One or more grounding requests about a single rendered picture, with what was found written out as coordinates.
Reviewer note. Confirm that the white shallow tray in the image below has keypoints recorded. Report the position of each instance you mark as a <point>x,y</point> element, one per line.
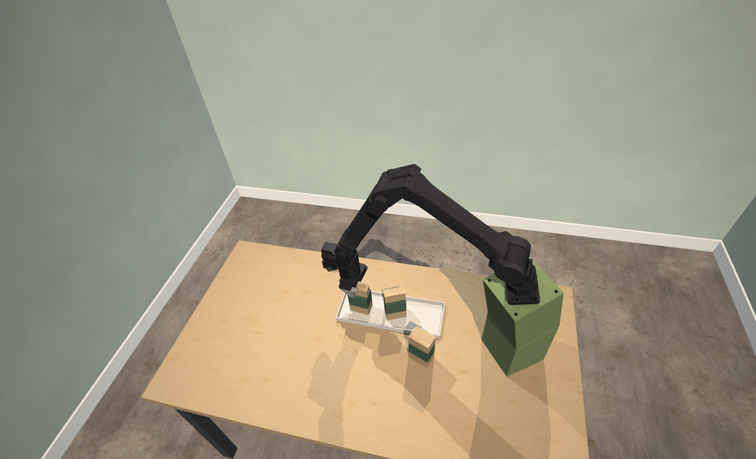
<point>425,314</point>

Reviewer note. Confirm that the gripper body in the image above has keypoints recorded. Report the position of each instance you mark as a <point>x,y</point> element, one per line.
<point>355,275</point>

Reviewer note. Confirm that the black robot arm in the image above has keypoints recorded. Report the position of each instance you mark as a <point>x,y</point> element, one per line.
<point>508,255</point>

